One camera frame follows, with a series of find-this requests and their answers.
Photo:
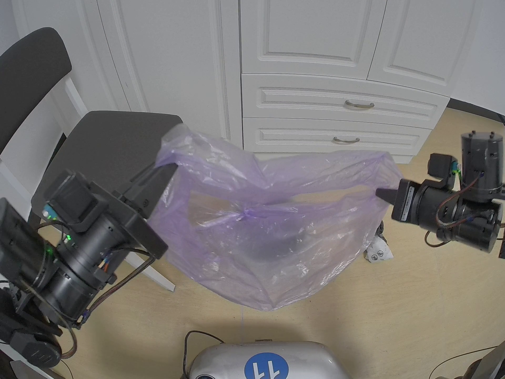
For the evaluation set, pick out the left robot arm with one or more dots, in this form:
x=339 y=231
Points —
x=23 y=251

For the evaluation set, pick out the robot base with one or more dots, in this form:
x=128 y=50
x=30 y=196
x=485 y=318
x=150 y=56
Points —
x=307 y=359

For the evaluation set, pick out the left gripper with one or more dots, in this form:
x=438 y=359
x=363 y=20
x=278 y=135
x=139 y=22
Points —
x=134 y=227

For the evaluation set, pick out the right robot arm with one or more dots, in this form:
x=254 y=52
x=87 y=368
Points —
x=481 y=160

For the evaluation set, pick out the white wardrobe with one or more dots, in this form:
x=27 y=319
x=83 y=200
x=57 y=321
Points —
x=307 y=22

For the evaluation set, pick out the black and white wrapper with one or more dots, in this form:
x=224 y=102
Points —
x=378 y=253

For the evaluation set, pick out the white chair dark grey seat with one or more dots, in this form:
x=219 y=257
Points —
x=110 y=140

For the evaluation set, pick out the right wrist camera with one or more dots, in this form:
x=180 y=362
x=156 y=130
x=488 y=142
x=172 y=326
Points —
x=440 y=166

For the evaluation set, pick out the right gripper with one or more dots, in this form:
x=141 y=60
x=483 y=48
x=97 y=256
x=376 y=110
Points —
x=418 y=203

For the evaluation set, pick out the purple plastic bag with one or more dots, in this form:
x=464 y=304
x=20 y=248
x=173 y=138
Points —
x=315 y=196

